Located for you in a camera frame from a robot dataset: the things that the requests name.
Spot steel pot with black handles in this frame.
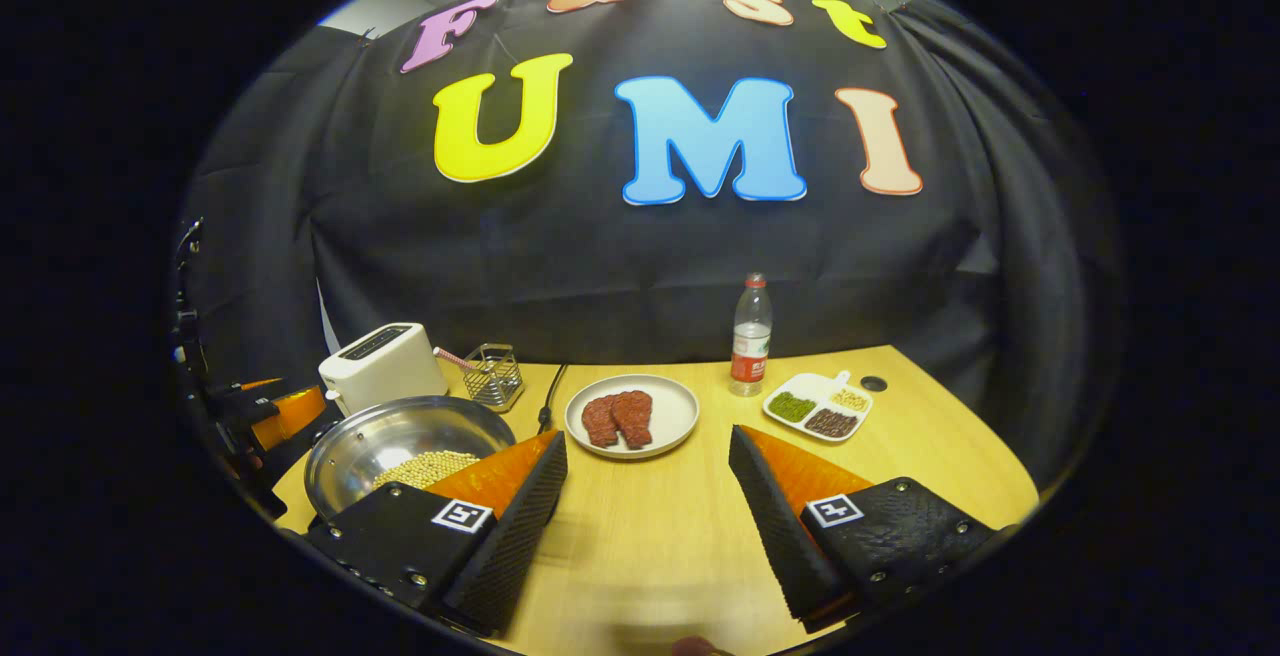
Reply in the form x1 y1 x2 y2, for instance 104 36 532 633
304 395 518 523

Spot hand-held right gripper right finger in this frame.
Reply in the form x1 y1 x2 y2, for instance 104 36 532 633
728 424 1001 634

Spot heap of soybeans in pot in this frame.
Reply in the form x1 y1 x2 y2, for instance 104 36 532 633
372 450 481 490

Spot heap of dark red beans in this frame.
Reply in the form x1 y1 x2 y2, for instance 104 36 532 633
803 407 859 439

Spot wire mesh basket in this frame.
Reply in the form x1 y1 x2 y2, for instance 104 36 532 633
462 343 526 413

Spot round white plate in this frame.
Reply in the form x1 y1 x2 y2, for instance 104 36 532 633
564 374 701 461

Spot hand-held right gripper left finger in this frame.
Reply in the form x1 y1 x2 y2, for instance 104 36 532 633
305 429 569 637

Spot clear plastic water bottle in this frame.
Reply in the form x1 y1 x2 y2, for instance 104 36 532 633
729 273 774 397

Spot white divided dish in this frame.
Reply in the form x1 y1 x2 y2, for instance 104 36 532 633
762 370 874 444

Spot black power cable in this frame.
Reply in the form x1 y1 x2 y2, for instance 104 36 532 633
537 364 569 435

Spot white toaster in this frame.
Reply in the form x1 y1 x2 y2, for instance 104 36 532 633
318 322 449 417

